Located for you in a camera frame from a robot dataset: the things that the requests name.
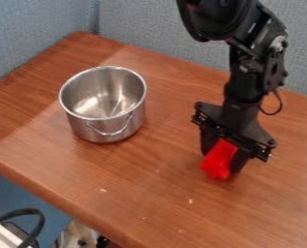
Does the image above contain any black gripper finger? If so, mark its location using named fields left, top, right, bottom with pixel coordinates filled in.
left=231, top=148, right=251, bottom=173
left=199, top=125, right=218, bottom=155

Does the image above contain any red cross-shaped block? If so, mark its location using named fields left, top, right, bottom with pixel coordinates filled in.
left=201, top=139, right=238, bottom=179

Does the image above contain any wooden table leg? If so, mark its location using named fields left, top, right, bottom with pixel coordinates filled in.
left=54, top=220, right=99, bottom=248

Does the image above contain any black cable loop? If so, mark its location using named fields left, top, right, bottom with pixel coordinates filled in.
left=0, top=207, right=47, bottom=248

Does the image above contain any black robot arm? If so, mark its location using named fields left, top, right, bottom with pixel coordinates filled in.
left=177, top=0, right=287, bottom=178

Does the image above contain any white striped object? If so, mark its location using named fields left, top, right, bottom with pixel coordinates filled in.
left=0, top=222, right=27, bottom=248

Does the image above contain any metal pot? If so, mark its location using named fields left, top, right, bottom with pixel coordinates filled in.
left=59, top=66, right=149, bottom=143

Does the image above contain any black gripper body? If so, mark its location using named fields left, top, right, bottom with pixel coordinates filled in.
left=193, top=98, right=278, bottom=162

